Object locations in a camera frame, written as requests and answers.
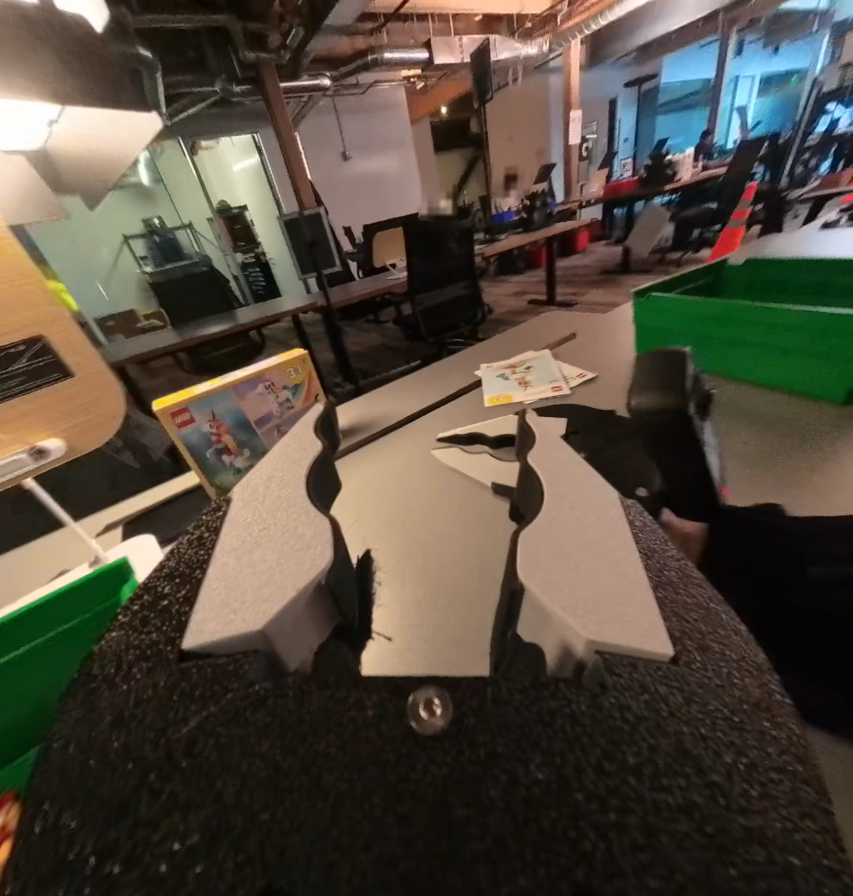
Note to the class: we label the person's right hand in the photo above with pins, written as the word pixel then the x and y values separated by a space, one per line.
pixel 685 535

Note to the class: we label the softbox light panel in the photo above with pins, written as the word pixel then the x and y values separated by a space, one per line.
pixel 69 133

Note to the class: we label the yellow lego box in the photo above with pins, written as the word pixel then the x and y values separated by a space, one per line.
pixel 237 420

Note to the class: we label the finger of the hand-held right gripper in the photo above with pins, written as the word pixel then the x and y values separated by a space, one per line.
pixel 477 428
pixel 479 467

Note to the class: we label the black mesh office chair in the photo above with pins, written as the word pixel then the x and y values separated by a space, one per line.
pixel 442 280

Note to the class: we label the grey monitor on pole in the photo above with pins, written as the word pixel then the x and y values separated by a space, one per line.
pixel 311 241

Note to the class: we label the dark office table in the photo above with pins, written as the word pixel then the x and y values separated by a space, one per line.
pixel 209 322

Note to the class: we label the green plastic bin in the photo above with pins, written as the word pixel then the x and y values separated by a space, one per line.
pixel 41 637
pixel 755 336

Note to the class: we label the orange traffic cone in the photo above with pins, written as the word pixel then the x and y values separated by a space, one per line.
pixel 733 220

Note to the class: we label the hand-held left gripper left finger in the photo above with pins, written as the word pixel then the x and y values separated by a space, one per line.
pixel 258 553

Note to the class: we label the long wooden office table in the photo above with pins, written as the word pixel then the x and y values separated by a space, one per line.
pixel 538 234

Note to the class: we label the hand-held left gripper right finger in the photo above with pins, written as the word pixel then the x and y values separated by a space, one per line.
pixel 587 560

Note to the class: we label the white stand with wooden board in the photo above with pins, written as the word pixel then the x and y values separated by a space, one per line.
pixel 41 350

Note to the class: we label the lego instruction booklet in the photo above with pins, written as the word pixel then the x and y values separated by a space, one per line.
pixel 580 373
pixel 524 378

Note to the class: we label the tan backed office chair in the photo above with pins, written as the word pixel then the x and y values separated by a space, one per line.
pixel 388 245

